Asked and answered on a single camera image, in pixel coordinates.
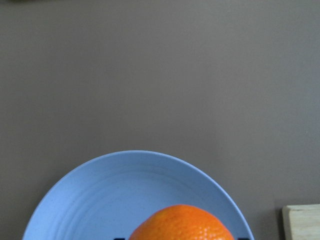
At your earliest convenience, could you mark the blue plate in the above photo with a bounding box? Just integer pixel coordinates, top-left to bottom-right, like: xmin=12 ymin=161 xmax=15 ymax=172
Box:
xmin=23 ymin=150 xmax=254 ymax=240

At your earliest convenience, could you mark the orange fruit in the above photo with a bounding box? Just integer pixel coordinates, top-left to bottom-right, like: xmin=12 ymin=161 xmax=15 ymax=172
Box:
xmin=129 ymin=204 xmax=234 ymax=240

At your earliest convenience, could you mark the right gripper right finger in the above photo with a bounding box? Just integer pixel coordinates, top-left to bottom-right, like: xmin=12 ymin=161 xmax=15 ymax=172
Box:
xmin=237 ymin=237 xmax=250 ymax=240

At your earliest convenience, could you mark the wooden cutting board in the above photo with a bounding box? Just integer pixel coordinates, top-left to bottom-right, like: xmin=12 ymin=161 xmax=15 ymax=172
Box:
xmin=282 ymin=204 xmax=320 ymax=240

